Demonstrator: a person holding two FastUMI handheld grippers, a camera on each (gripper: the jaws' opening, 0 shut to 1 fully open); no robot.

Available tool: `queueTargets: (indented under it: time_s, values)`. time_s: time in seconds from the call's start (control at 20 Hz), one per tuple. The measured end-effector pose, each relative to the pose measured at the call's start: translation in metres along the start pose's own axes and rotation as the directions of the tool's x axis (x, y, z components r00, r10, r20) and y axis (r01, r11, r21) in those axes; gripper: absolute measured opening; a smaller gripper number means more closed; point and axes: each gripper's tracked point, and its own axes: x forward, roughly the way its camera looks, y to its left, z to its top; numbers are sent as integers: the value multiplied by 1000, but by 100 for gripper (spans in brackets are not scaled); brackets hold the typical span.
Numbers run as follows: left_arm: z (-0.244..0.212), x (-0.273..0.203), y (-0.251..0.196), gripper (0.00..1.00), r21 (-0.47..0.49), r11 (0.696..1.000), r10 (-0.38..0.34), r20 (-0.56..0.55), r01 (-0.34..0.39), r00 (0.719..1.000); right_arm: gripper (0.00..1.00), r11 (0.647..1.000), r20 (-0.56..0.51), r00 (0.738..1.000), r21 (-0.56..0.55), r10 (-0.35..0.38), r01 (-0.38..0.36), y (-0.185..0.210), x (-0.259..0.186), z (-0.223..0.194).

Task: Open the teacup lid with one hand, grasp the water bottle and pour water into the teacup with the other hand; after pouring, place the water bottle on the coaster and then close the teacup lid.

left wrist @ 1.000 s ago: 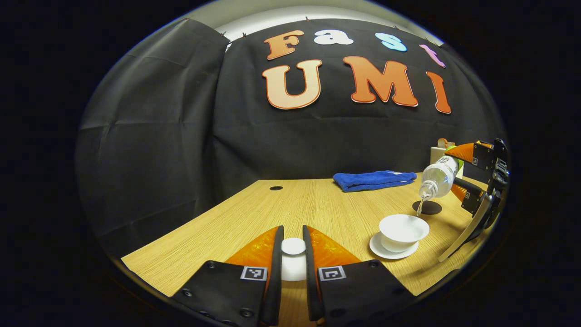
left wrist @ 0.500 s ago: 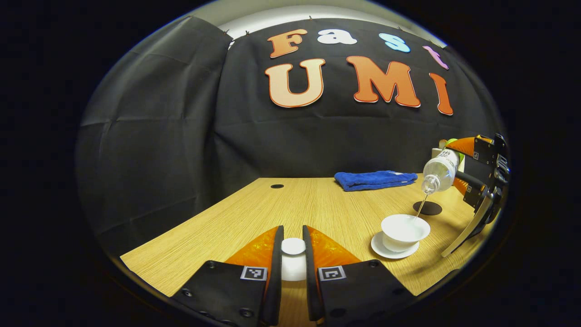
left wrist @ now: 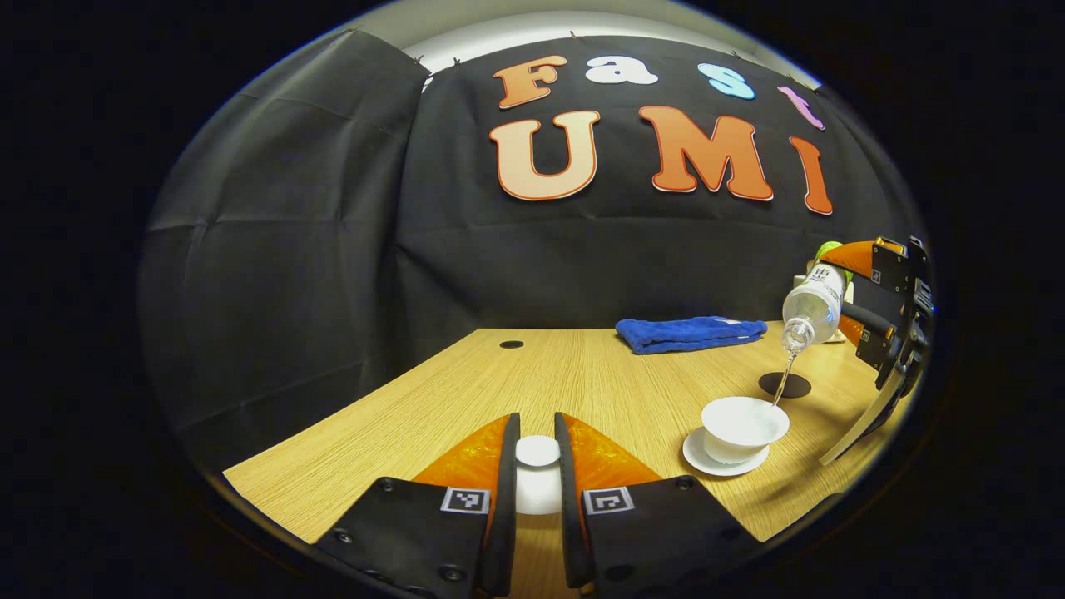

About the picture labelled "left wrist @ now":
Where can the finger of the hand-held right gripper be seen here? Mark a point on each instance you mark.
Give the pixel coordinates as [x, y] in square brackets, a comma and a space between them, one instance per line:
[882, 262]
[874, 337]

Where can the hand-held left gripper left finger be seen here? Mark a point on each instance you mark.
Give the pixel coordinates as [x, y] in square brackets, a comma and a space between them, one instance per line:
[507, 499]

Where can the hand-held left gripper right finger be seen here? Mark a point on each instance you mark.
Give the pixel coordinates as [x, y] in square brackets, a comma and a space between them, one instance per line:
[570, 499]

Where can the white teacup lid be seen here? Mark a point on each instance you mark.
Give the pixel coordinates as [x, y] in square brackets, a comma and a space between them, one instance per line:
[538, 453]

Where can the white green water bottle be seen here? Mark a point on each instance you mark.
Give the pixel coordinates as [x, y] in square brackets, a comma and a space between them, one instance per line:
[815, 304]

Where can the dark round coaster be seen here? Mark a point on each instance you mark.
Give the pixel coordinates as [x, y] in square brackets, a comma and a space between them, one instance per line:
[795, 387]

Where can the white teacup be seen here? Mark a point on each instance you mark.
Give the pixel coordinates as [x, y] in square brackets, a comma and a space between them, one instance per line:
[740, 424]

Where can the white toaster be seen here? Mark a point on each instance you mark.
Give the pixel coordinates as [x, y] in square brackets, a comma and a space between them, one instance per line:
[801, 280]

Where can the white saucer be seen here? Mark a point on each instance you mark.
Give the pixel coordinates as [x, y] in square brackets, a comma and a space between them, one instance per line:
[699, 462]

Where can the blue folded towel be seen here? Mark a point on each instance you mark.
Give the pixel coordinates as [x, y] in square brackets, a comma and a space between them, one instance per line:
[691, 333]

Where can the black backdrop cloth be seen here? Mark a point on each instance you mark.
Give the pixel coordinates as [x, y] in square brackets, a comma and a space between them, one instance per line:
[499, 274]

